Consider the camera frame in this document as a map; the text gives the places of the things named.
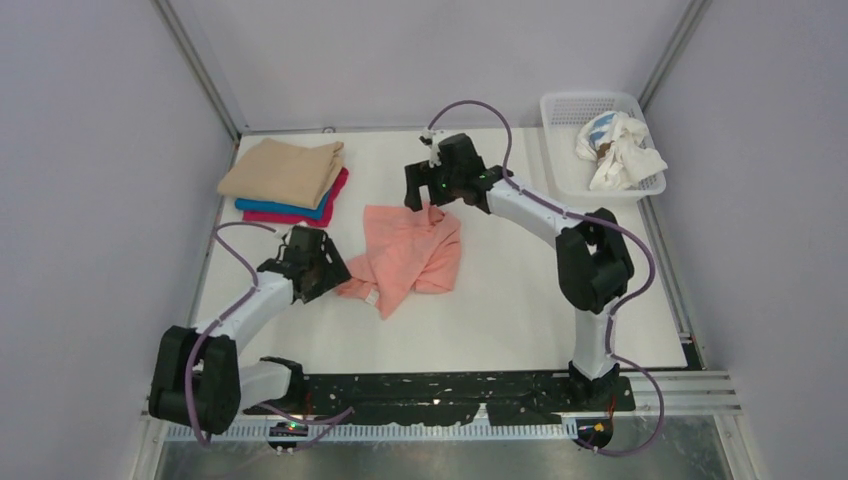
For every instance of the white crumpled t-shirt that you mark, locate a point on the white crumpled t-shirt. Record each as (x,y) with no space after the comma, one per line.
(615,142)

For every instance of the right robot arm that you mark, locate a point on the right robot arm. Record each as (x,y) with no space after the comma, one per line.
(593,264)

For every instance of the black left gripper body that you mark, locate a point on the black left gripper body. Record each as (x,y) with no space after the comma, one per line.
(325,266)

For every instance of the salmon pink t-shirt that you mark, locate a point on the salmon pink t-shirt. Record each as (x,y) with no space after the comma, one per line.
(405,252)

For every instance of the white slotted cable duct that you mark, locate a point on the white slotted cable duct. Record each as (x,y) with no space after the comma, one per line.
(479,430)

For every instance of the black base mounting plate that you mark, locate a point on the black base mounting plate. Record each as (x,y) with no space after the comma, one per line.
(449,398)

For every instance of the white plastic basket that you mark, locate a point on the white plastic basket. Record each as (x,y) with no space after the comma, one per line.
(563,114)

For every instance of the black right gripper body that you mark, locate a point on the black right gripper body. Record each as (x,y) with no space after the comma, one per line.
(428,175)

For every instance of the beige folded t-shirt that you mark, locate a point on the beige folded t-shirt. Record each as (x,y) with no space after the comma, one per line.
(279,172)

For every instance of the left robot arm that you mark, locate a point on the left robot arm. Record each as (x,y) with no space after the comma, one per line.
(198,381)

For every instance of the magenta folded t-shirt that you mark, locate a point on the magenta folded t-shirt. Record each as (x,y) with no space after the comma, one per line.
(335,190)

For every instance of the blue folded t-shirt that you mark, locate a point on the blue folded t-shirt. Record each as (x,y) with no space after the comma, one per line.
(283,209)

